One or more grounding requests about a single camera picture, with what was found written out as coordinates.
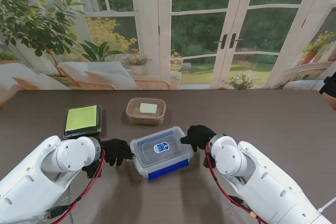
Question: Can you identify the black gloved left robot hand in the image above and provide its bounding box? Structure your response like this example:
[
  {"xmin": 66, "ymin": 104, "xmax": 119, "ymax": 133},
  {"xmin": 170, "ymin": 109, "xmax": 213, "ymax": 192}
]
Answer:
[{"xmin": 99, "ymin": 138, "xmax": 136, "ymax": 167}]

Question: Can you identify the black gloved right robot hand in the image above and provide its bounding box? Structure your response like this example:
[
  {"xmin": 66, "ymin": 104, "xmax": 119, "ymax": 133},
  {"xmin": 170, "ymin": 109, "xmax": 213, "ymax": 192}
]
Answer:
[{"xmin": 180, "ymin": 124, "xmax": 217, "ymax": 153}]

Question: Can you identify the black plastic tray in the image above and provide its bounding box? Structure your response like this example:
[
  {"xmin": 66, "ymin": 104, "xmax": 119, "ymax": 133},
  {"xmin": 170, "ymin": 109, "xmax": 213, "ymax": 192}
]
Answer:
[{"xmin": 62, "ymin": 104, "xmax": 102, "ymax": 140}]

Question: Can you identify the clear lid with blue label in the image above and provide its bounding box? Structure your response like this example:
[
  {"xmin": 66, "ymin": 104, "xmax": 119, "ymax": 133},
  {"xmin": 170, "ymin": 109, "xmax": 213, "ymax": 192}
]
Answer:
[{"xmin": 130, "ymin": 126, "xmax": 195, "ymax": 175}]

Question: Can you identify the brown kraft paper container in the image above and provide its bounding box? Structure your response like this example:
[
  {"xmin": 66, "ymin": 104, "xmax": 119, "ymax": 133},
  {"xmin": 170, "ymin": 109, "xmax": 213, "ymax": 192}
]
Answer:
[{"xmin": 125, "ymin": 98, "xmax": 166, "ymax": 125}]

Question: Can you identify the clear box with blue clips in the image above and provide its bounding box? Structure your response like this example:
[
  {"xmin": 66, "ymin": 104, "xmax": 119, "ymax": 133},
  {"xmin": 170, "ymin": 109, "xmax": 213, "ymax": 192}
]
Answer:
[{"xmin": 130, "ymin": 126, "xmax": 195, "ymax": 182}]

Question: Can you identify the clear lid with green label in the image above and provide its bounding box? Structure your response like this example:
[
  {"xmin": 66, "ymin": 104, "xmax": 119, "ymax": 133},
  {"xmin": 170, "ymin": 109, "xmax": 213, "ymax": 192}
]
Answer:
[{"xmin": 63, "ymin": 104, "xmax": 102, "ymax": 137}]

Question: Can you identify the clear lid with white label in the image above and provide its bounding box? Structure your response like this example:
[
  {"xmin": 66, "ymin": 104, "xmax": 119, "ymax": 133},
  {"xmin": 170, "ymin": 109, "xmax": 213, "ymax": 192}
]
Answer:
[{"xmin": 125, "ymin": 98, "xmax": 166, "ymax": 119}]

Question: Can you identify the printed garden backdrop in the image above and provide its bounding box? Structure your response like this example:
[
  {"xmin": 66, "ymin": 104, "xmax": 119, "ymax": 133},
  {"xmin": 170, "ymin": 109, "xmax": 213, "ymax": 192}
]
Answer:
[{"xmin": 0, "ymin": 0, "xmax": 336, "ymax": 91}]

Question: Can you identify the bystander arm in dark sleeve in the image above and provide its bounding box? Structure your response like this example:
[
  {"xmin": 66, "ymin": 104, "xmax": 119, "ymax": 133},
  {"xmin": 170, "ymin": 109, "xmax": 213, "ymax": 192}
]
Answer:
[{"xmin": 319, "ymin": 74, "xmax": 336, "ymax": 112}]

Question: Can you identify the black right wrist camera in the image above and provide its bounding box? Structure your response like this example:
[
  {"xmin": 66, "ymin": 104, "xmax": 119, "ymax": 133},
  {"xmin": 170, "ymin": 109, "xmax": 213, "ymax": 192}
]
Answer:
[{"xmin": 203, "ymin": 155, "xmax": 216, "ymax": 169}]

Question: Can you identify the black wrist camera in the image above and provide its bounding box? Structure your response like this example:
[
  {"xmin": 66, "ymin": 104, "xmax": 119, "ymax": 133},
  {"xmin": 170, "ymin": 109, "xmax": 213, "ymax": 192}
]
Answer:
[
  {"xmin": 81, "ymin": 159, "xmax": 104, "ymax": 179},
  {"xmin": 203, "ymin": 155, "xmax": 216, "ymax": 169}
]

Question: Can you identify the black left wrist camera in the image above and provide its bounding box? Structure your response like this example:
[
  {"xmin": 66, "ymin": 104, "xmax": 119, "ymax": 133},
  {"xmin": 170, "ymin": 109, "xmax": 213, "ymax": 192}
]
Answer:
[{"xmin": 81, "ymin": 159, "xmax": 104, "ymax": 179}]

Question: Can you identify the red cable on right arm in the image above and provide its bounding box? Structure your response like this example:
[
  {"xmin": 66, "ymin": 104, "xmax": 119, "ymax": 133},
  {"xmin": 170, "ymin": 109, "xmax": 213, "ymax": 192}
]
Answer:
[{"xmin": 205, "ymin": 142, "xmax": 266, "ymax": 224}]

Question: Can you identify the thin grey wire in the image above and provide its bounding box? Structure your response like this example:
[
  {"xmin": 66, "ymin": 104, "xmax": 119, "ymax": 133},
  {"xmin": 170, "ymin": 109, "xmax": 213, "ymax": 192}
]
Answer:
[{"xmin": 67, "ymin": 187, "xmax": 76, "ymax": 224}]

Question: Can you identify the grey cable with black plug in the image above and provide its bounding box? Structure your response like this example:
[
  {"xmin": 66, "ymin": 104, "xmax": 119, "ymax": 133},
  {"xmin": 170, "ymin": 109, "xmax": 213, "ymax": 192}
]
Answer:
[{"xmin": 0, "ymin": 206, "xmax": 68, "ymax": 224}]

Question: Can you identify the white cable tie right arm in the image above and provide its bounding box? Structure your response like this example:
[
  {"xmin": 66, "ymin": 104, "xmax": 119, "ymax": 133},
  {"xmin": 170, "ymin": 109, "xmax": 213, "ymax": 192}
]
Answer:
[{"xmin": 318, "ymin": 199, "xmax": 336, "ymax": 213}]

